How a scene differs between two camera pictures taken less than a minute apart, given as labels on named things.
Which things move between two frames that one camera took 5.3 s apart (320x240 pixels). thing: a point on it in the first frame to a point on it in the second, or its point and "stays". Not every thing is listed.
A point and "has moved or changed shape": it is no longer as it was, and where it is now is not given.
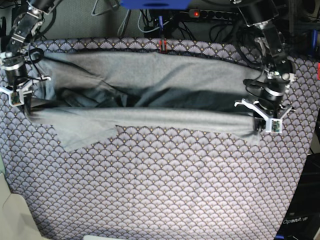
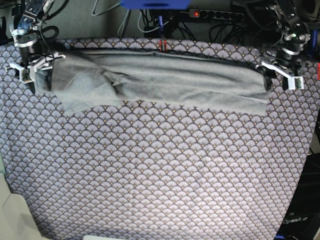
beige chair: x=16 y=221 stays
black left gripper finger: x=27 y=98 to x=48 y=77
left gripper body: x=16 y=70 to x=31 y=50
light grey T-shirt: x=85 y=95 has moved or changed shape
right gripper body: x=270 y=90 to x=288 y=57
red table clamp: x=160 y=46 stays
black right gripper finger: x=259 y=124 to x=268 y=75
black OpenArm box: x=302 y=221 stays
